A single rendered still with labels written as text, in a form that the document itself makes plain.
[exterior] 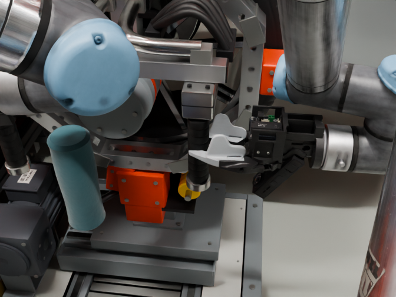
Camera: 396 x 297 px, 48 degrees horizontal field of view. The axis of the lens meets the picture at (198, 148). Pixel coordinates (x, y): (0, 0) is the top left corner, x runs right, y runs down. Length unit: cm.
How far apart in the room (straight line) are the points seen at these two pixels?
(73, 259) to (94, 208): 45
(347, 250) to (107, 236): 86
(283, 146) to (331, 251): 105
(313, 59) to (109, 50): 28
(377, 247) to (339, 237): 151
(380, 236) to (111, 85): 22
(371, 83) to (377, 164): 13
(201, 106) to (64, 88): 36
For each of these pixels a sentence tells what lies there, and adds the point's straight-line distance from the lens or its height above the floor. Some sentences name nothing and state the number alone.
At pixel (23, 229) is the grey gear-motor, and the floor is 41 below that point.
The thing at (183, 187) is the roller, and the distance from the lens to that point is 111.
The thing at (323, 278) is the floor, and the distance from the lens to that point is 164.
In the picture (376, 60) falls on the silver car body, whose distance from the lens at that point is 119.
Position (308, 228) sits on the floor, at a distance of 176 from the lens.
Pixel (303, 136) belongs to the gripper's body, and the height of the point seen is 88.
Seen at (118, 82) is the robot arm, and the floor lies 112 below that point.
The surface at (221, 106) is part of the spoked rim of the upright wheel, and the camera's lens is 107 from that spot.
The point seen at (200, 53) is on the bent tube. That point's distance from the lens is 67.
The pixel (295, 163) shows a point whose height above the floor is 83.
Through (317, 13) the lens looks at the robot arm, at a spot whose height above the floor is 114.
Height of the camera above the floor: 130
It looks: 39 degrees down
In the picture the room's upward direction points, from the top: straight up
